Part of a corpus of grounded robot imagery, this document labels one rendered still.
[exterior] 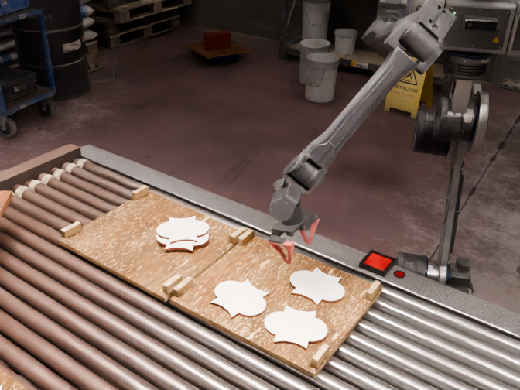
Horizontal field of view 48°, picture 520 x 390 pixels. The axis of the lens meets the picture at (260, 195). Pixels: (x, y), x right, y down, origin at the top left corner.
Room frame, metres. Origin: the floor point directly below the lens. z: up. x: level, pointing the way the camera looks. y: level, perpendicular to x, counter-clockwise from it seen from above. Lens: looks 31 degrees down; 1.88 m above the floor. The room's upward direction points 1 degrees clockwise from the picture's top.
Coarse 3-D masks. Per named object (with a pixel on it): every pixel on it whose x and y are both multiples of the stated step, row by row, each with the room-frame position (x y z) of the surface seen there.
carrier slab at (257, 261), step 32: (224, 256) 1.27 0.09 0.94; (256, 256) 1.28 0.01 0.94; (192, 288) 1.14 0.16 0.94; (256, 288) 1.14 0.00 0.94; (288, 288) 1.15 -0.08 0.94; (352, 288) 1.15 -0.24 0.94; (224, 320) 1.02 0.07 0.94; (256, 320) 1.03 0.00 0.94; (352, 320) 1.03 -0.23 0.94; (288, 352) 0.93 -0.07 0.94
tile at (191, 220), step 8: (160, 224) 1.38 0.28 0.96; (168, 224) 1.38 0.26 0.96; (176, 224) 1.38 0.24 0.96; (184, 224) 1.39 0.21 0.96; (192, 224) 1.39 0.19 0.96; (200, 224) 1.39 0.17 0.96; (160, 232) 1.34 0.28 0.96; (168, 232) 1.34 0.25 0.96; (176, 232) 1.35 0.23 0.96; (184, 232) 1.35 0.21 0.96; (192, 232) 1.35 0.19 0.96; (200, 232) 1.35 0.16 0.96; (176, 240) 1.31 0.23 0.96; (184, 240) 1.31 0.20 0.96; (192, 240) 1.31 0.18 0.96
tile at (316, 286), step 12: (300, 276) 1.18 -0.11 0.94; (312, 276) 1.19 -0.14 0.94; (324, 276) 1.19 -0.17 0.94; (300, 288) 1.14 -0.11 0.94; (312, 288) 1.14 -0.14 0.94; (324, 288) 1.14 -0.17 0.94; (336, 288) 1.14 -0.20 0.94; (312, 300) 1.10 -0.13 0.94; (324, 300) 1.10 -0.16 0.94; (336, 300) 1.10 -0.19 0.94
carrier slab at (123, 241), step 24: (120, 216) 1.46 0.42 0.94; (144, 216) 1.46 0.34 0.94; (168, 216) 1.47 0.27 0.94; (192, 216) 1.47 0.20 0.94; (72, 240) 1.33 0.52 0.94; (96, 240) 1.33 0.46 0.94; (120, 240) 1.34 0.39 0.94; (144, 240) 1.34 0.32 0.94; (216, 240) 1.35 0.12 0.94; (96, 264) 1.24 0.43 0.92; (120, 264) 1.23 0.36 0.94; (144, 264) 1.23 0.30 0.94; (168, 264) 1.23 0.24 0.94; (192, 264) 1.24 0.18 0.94; (144, 288) 1.14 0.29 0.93
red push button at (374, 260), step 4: (372, 256) 1.30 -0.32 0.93; (376, 256) 1.30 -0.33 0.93; (380, 256) 1.30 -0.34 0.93; (368, 260) 1.28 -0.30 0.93; (372, 260) 1.28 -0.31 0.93; (376, 260) 1.28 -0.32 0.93; (380, 260) 1.28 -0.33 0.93; (384, 260) 1.28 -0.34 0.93; (388, 260) 1.28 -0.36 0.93; (368, 264) 1.26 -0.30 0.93; (372, 264) 1.27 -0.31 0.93; (376, 264) 1.27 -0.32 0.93; (380, 264) 1.27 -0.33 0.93; (384, 264) 1.27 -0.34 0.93; (388, 264) 1.27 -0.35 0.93; (380, 268) 1.25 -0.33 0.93; (384, 268) 1.25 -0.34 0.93
